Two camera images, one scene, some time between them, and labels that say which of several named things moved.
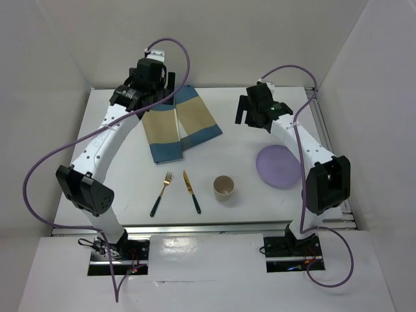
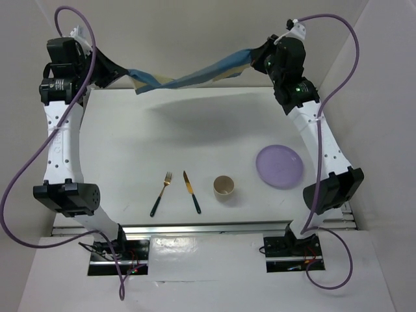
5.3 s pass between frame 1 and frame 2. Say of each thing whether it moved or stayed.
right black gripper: moved
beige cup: stayed
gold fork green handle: stayed
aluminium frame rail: stayed
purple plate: stayed
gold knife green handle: stayed
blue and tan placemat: moved
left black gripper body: moved
